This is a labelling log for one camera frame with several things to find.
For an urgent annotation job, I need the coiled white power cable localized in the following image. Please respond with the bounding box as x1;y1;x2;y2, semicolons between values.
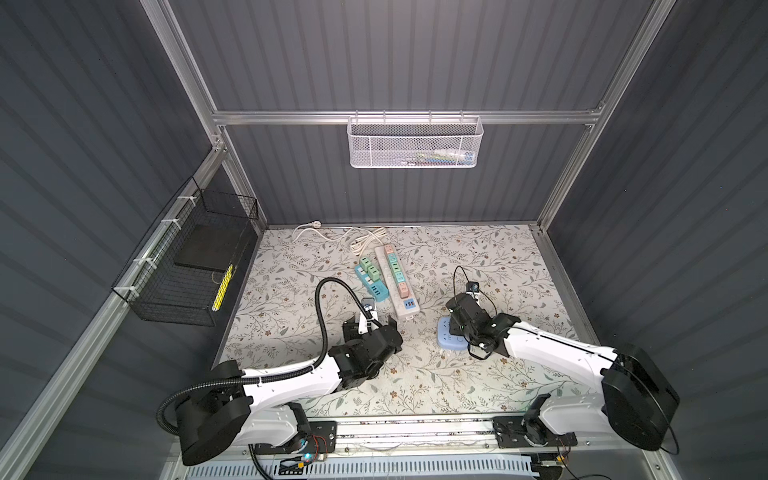
291;220;391;256

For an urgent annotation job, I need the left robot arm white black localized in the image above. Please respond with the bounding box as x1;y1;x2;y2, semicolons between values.
170;317;403;466

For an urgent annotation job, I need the long white power strip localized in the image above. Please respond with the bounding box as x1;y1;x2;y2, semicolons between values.
374;244;421;320

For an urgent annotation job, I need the black wire mesh basket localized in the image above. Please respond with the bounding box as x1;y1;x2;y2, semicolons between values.
113;182;259;327

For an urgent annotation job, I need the white wire mesh basket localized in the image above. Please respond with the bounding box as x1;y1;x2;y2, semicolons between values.
346;115;484;169

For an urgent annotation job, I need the aluminium rail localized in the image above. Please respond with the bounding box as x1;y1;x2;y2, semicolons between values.
173;415;652;457

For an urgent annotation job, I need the black corrugated cable hose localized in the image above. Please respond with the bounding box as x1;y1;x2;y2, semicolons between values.
155;277;376;480

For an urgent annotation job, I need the round light blue socket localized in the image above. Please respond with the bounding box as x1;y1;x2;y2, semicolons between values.
436;316;469;351

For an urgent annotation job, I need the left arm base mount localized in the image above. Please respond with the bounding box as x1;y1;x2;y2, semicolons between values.
255;421;338;455

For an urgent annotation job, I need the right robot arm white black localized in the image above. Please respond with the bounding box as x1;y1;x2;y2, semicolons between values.
446;293;680;451

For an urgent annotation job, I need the teal blue power strip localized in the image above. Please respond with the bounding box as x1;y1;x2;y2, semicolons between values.
354;265;390;302

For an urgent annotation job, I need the white vent grille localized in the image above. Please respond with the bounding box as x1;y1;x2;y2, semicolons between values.
182;455;541;480

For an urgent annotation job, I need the floral table mat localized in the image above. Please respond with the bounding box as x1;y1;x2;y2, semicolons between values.
223;225;584;417

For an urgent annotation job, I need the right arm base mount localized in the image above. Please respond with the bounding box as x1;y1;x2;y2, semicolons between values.
491;394;578;448

